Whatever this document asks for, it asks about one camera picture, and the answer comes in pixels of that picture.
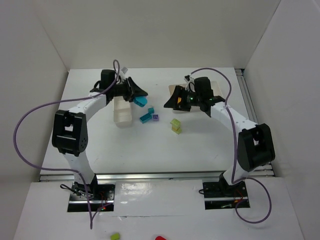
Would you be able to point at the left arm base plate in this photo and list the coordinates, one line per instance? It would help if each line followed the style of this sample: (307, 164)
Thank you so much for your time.
(102, 197)

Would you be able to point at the red object at edge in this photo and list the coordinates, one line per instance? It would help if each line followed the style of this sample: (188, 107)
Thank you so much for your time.
(160, 238)

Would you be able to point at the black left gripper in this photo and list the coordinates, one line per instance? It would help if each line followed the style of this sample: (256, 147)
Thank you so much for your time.
(129, 88)

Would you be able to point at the long teal lego brick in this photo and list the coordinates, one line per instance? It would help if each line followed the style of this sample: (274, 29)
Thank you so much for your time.
(145, 118)

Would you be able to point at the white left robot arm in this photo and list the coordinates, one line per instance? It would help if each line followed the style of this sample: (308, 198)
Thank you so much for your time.
(70, 131)

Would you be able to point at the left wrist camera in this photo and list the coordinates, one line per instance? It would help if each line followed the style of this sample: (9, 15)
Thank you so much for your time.
(123, 71)

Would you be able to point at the aluminium rail front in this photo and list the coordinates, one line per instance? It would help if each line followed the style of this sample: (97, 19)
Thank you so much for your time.
(137, 176)

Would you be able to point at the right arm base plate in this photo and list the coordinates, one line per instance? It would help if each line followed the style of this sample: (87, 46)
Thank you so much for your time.
(218, 195)

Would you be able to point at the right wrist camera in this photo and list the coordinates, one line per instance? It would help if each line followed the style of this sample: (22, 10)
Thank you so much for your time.
(189, 81)

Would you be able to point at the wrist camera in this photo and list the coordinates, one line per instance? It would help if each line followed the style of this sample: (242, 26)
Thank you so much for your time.
(123, 71)
(189, 81)

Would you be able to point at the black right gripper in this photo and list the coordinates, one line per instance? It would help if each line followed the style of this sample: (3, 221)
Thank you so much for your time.
(185, 98)

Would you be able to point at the teal lego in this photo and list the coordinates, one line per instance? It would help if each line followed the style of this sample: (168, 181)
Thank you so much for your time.
(140, 101)

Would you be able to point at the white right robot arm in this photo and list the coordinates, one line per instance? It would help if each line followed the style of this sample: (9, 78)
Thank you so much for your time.
(216, 107)

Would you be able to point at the small purple lego brick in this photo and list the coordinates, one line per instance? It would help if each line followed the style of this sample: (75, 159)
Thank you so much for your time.
(155, 117)

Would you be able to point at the green lego on foreground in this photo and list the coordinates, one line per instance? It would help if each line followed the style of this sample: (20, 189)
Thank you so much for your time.
(115, 236)

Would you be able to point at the narrow white compartment tray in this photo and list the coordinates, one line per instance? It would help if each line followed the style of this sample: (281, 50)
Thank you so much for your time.
(122, 112)

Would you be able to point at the light green lego stack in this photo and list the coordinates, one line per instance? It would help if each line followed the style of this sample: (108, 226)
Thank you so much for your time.
(176, 126)

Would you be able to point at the small teal lego brick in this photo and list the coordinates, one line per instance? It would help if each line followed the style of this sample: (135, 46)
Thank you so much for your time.
(151, 110)

